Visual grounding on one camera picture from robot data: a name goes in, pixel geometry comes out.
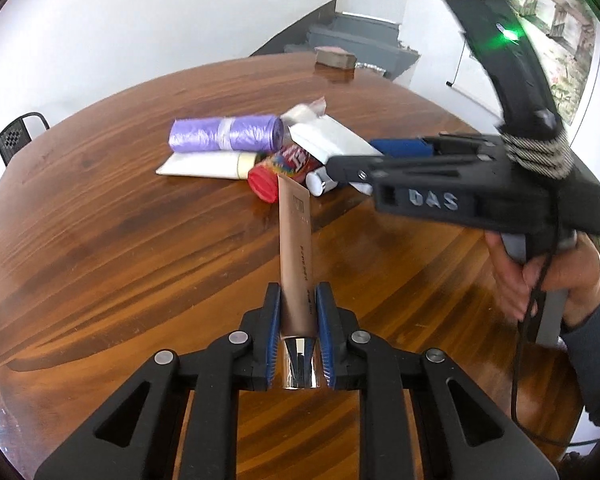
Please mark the small white tissue packet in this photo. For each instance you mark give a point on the small white tissue packet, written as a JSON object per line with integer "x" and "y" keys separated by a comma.
{"x": 300, "y": 112}

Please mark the white wipes pack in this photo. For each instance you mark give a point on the white wipes pack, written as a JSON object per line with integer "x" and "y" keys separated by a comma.
{"x": 330, "y": 135}

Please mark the foil ashtray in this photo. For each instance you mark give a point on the foil ashtray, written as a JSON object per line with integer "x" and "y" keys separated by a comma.
{"x": 370, "y": 67}

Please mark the landscape scroll painting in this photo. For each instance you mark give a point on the landscape scroll painting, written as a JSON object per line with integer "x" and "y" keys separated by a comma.
{"x": 565, "y": 15}

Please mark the deck of cards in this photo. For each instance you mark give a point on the deck of cards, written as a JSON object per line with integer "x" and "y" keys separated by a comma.
{"x": 335, "y": 57}

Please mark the small white capped bottle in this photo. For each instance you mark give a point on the small white capped bottle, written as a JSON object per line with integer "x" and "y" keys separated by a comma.
{"x": 320, "y": 182}

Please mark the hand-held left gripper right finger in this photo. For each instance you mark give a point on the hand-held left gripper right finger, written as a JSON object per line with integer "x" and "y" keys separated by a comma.
{"x": 325, "y": 330}

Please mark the black metal chair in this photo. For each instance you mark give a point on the black metal chair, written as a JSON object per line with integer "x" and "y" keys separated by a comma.
{"x": 12, "y": 137}

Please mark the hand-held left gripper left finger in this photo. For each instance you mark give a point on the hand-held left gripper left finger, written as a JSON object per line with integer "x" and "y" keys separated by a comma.
{"x": 272, "y": 330}

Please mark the person's right forearm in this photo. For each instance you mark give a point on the person's right forearm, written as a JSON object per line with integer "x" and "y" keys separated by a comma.
{"x": 595, "y": 360}

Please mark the white cream tube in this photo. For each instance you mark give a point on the white cream tube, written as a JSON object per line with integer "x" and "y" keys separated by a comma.
{"x": 200, "y": 165}

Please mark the purple garbage bag roll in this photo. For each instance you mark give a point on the purple garbage bag roll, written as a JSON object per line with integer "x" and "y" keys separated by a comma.
{"x": 205, "y": 134}

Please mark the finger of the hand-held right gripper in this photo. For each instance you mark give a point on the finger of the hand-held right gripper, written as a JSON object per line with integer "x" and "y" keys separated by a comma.
{"x": 397, "y": 147}
{"x": 350, "y": 170}

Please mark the grey staircase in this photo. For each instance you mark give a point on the grey staircase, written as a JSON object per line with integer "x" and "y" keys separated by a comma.
{"x": 360, "y": 35}

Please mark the red snack container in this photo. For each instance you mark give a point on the red snack container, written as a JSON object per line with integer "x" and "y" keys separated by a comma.
{"x": 265, "y": 180}

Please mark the person's right hand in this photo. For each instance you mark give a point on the person's right hand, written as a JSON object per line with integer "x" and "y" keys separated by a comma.
{"x": 580, "y": 275}

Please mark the rose gold cosmetic tube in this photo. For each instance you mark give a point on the rose gold cosmetic tube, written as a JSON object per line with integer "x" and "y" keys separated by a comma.
{"x": 295, "y": 260}

